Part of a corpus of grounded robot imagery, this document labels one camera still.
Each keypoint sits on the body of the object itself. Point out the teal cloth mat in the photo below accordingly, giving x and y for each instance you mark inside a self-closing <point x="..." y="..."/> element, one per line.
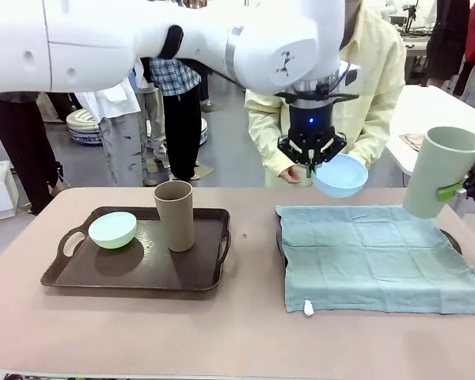
<point x="380" y="261"/>

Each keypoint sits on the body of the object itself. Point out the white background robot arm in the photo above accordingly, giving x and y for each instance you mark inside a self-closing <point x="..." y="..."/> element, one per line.
<point x="390" y="8"/>

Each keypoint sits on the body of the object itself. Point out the person's right forearm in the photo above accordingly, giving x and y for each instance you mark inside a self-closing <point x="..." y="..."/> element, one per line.
<point x="267" y="150"/>

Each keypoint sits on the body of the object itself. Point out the grey background workbench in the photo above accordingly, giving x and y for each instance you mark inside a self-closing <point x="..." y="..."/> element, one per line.
<point x="415" y="59"/>

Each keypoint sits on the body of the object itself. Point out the bystander in dark clothes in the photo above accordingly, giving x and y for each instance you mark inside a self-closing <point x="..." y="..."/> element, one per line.
<point x="20" y="138"/>

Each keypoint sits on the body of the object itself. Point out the mint green bowl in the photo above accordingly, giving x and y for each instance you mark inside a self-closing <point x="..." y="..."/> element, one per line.
<point x="112" y="233"/>

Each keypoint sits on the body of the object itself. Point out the white blue round cushion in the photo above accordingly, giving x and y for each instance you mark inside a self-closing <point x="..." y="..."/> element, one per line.
<point x="83" y="128"/>
<point x="205" y="132"/>

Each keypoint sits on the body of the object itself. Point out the pale green tall cup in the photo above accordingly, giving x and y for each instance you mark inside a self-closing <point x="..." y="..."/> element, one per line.
<point x="435" y="174"/>

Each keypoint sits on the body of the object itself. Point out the tan brown tall cup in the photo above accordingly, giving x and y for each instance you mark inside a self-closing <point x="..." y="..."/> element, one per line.
<point x="176" y="221"/>

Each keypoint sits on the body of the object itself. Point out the light blue bowl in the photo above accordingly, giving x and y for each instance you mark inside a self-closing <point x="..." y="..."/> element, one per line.
<point x="340" y="178"/>

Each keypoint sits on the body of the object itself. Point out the bystander in white coat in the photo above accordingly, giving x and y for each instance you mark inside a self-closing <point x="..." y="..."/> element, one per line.
<point x="122" y="138"/>

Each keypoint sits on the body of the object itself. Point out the white side table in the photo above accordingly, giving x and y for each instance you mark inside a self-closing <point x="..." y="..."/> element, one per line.
<point x="419" y="115"/>

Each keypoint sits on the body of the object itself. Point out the person in yellow coat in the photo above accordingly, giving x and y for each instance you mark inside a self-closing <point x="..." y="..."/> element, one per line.
<point x="380" y="59"/>

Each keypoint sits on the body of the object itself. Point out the person's left forearm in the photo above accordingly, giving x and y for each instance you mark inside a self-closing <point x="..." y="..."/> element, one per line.
<point x="374" y="146"/>

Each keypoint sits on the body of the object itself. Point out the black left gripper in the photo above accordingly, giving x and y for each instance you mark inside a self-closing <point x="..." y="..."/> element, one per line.
<point x="312" y="118"/>

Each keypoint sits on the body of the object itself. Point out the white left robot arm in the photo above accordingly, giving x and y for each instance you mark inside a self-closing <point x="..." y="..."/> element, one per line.
<point x="103" y="39"/>

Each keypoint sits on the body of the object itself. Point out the bystander in plaid shirt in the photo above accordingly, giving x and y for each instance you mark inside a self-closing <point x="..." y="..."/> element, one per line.
<point x="178" y="118"/>

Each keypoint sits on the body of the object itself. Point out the person's right hand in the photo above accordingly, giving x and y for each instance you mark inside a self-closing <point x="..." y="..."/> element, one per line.
<point x="291" y="175"/>

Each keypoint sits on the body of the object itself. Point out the bystander in black outfit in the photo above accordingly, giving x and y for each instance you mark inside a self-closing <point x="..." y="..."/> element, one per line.
<point x="447" y="39"/>

